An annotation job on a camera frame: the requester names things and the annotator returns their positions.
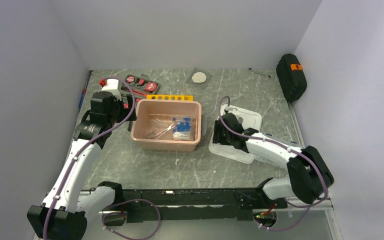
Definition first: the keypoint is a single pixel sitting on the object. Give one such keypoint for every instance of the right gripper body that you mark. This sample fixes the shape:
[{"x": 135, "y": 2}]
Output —
[{"x": 219, "y": 136}]

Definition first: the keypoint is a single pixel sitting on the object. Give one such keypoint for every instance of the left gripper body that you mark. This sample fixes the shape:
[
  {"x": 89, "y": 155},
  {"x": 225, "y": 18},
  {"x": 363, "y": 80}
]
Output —
[{"x": 120, "y": 114}]

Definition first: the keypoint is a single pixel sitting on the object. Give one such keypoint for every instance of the white bin lid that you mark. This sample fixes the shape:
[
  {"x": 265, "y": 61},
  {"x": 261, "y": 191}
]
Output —
[{"x": 231, "y": 146}]

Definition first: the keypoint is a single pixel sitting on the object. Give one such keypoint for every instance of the bag of blue caps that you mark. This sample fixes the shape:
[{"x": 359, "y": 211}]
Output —
[{"x": 183, "y": 126}]

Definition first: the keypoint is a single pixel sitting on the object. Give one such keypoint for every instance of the yellow test tube rack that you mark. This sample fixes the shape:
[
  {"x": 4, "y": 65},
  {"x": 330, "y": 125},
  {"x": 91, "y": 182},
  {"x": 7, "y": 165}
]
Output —
[{"x": 170, "y": 97}]

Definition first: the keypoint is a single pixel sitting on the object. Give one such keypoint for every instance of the bag of plastic pipettes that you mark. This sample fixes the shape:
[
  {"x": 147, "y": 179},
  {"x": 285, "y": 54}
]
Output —
[{"x": 158, "y": 122}]

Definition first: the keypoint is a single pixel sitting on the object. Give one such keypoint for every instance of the pink plastic bin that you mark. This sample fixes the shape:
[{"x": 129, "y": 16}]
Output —
[{"x": 166, "y": 107}]

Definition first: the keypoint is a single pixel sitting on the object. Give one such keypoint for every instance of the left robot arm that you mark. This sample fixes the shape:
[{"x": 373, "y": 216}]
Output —
[{"x": 62, "y": 215}]

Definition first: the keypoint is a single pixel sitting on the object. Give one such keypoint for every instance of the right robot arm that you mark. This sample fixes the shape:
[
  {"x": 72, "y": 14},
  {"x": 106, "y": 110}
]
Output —
[{"x": 308, "y": 177}]

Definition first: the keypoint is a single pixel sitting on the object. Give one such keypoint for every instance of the red electrical tape roll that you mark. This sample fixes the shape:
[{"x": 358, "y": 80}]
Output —
[{"x": 130, "y": 79}]

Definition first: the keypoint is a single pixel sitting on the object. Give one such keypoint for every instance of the grey tool case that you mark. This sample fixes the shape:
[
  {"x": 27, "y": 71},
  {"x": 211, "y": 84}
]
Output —
[{"x": 138, "y": 87}]

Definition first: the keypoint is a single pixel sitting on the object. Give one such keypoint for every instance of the red tape measure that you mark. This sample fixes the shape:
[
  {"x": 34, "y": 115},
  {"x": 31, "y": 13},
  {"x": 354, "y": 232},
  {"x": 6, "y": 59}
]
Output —
[{"x": 151, "y": 87}]

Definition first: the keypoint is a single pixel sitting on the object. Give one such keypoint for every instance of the clear plastic box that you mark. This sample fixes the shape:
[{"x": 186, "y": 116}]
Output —
[{"x": 275, "y": 150}]

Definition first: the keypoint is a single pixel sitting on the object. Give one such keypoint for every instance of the silver wrench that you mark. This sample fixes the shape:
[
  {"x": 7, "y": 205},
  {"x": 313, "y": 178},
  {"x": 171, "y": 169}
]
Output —
[{"x": 259, "y": 73}]

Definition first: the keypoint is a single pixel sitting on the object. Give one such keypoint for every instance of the black tool case orange latch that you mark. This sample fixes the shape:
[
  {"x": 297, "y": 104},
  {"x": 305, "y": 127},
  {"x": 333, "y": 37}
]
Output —
[{"x": 291, "y": 77}]

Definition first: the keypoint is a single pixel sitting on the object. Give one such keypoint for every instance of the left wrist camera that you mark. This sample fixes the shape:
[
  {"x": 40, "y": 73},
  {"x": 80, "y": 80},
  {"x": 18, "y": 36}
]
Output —
[{"x": 111, "y": 85}]

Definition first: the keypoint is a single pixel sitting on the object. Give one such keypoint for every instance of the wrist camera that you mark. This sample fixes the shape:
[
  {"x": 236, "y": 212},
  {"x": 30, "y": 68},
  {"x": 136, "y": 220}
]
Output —
[
  {"x": 111, "y": 85},
  {"x": 227, "y": 108}
]

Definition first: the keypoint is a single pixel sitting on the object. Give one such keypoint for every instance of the blue red screwdriver by wall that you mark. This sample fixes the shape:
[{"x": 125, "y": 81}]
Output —
[{"x": 83, "y": 93}]

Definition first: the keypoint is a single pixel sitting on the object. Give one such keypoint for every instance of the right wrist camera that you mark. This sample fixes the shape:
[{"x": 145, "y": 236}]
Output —
[{"x": 227, "y": 108}]

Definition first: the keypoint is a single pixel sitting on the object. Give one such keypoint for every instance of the grey bin latch handle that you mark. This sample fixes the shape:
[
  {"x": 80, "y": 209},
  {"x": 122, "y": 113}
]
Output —
[{"x": 130, "y": 126}]

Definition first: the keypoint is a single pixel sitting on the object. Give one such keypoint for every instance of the wire gauze with white centre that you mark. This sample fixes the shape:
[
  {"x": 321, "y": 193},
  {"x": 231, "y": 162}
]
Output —
[{"x": 199, "y": 79}]

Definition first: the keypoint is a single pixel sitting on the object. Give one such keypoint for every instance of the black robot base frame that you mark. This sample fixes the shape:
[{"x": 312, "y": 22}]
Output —
[{"x": 142, "y": 205}]

